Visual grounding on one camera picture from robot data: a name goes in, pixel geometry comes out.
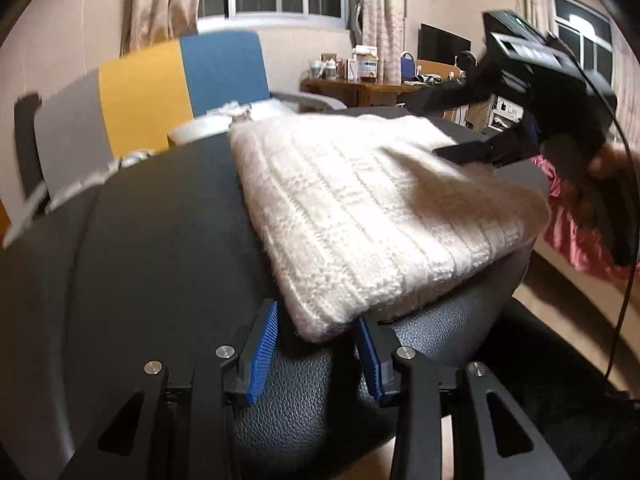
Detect cream knit sweater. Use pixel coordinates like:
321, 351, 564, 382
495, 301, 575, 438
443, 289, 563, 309
229, 114, 549, 342

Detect person right hand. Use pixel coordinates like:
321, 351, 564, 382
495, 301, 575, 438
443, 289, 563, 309
561, 143, 639, 229

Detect blue bag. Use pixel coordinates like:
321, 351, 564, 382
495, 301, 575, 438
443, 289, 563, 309
400, 51, 416, 81

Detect black monitor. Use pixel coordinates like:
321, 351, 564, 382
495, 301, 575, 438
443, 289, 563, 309
418, 24, 472, 65

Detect stack of boxes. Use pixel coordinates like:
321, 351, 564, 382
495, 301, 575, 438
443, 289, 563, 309
348, 44, 378, 84

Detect wooden desk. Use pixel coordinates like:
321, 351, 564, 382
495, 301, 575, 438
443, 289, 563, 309
299, 78, 423, 107

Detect red ruffled quilt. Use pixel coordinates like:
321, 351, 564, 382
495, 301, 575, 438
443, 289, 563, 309
530, 155, 629, 283

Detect middle floral curtain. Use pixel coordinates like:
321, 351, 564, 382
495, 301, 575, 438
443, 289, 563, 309
360, 0, 404, 84

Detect white deer print pillow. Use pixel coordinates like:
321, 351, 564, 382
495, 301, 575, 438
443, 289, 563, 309
167, 99, 296, 148

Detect grey yellow blue sofa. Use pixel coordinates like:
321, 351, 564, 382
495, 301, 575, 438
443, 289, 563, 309
2, 30, 344, 246

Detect geometric pattern pillow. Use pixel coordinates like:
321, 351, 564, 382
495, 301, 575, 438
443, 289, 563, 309
118, 150, 154, 169

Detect left floral curtain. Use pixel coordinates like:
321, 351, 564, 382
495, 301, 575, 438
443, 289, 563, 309
120, 0, 200, 55

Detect thin black cable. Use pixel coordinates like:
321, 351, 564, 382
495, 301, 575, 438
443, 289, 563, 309
564, 44, 640, 380

